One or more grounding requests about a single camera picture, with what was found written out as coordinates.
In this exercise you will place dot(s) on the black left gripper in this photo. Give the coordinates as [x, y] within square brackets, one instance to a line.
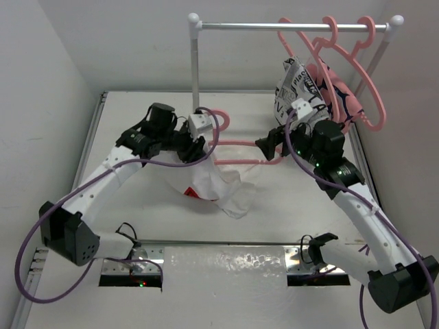
[194, 150]

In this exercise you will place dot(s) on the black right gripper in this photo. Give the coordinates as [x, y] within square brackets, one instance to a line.
[276, 136]

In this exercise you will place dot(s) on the white t shirt red print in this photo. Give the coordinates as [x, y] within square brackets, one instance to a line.
[231, 187]

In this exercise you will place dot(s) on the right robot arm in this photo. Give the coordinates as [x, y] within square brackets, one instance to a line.
[396, 275]

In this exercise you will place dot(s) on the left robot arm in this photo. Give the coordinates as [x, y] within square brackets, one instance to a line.
[67, 227]

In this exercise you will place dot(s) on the pink patterned shirt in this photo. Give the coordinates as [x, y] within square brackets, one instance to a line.
[348, 105]

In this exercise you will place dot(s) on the newspaper print shirt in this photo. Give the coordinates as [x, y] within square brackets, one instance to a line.
[295, 84]

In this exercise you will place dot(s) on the empty pink hanger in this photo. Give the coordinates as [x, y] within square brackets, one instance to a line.
[365, 78]

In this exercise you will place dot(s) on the white clothes rack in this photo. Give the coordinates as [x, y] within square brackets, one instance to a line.
[388, 30]

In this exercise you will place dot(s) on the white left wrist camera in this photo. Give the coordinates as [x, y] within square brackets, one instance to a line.
[199, 124]

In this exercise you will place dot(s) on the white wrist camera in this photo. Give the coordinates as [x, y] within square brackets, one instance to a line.
[199, 124]
[302, 111]

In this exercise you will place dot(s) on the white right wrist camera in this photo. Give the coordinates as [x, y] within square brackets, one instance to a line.
[302, 111]

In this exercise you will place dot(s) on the metal base plate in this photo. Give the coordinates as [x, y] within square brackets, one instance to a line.
[147, 261]

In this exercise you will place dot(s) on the aluminium table edge rail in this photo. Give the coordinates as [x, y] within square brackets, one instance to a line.
[34, 271]

